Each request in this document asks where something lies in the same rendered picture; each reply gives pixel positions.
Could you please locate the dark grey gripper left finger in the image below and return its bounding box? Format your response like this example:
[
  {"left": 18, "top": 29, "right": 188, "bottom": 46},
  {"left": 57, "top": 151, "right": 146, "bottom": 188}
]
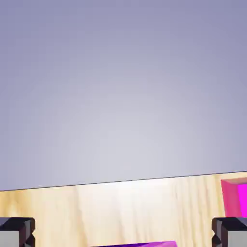
[{"left": 0, "top": 217, "right": 36, "bottom": 247}]

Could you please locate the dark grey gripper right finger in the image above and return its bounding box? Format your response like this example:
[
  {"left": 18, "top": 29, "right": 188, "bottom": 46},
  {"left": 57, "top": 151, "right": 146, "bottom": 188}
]
[{"left": 211, "top": 217, "right": 247, "bottom": 247}]

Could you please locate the small purple cube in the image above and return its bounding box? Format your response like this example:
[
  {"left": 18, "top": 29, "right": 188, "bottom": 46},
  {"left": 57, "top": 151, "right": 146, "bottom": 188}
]
[{"left": 92, "top": 240, "right": 178, "bottom": 247}]

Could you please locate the large pink box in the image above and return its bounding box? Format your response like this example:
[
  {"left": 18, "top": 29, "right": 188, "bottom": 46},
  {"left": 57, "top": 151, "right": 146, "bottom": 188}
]
[{"left": 220, "top": 178, "right": 247, "bottom": 218}]

